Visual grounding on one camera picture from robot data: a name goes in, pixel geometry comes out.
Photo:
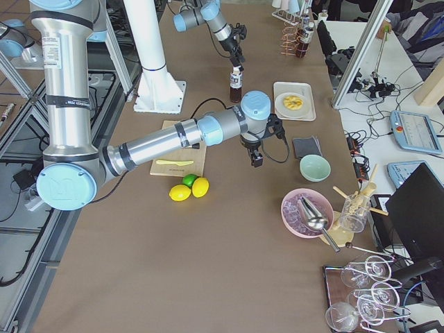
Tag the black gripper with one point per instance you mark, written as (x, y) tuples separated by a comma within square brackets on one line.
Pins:
[(250, 143), (230, 46)]

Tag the tea bottle white cap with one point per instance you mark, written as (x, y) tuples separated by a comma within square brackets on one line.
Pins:
[(236, 83)]

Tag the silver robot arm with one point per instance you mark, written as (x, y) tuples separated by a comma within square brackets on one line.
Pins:
[(197, 13), (74, 169)]

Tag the cream serving tray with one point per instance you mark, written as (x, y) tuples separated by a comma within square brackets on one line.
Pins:
[(299, 88)]

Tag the wine glass rack tray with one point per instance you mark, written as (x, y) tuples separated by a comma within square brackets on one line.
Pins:
[(363, 295)]

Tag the grey folded cloth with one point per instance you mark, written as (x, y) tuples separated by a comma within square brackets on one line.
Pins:
[(306, 146)]

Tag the mint green bowl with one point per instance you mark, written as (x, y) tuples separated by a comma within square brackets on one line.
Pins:
[(315, 168)]

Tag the wooden cutting board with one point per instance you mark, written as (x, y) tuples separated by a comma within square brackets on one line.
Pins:
[(196, 153)]

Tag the white round plate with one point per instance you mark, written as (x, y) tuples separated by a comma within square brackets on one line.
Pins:
[(292, 114)]

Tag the yellow lemon far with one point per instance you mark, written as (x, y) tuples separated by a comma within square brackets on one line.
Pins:
[(200, 187)]

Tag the yellow lemon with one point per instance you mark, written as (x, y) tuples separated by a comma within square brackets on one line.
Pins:
[(200, 187), (179, 192)]

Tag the glazed braided donut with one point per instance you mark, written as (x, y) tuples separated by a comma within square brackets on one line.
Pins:
[(293, 102)]

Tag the green lime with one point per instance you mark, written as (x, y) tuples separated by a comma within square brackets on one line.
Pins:
[(189, 179)]

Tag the pink ice bowl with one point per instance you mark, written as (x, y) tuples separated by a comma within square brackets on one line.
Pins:
[(291, 216)]

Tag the yellow plastic knife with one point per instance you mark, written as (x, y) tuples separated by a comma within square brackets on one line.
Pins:
[(174, 162)]

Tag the yellow lemon near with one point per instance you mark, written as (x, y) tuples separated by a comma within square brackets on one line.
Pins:
[(179, 192)]

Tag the metal ice scoop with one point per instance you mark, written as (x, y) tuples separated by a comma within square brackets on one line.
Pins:
[(315, 220)]

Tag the wooden glass stand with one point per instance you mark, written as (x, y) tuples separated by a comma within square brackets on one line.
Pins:
[(368, 191)]

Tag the clear glass jar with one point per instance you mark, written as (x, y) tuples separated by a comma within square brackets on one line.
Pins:
[(353, 216)]

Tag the blue teach pendant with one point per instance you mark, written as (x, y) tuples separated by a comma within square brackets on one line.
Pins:
[(398, 172), (414, 132)]

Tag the black computer monitor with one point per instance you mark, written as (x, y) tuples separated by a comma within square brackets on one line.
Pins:
[(416, 212)]

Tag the wooden block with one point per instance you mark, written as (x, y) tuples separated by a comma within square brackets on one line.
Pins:
[(431, 91)]

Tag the copper wire bottle rack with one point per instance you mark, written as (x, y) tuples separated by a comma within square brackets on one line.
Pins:
[(289, 37)]

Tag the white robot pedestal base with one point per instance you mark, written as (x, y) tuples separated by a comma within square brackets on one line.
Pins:
[(158, 91)]

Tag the green handled reacher stick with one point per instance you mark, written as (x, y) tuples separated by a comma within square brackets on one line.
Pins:
[(375, 72)]

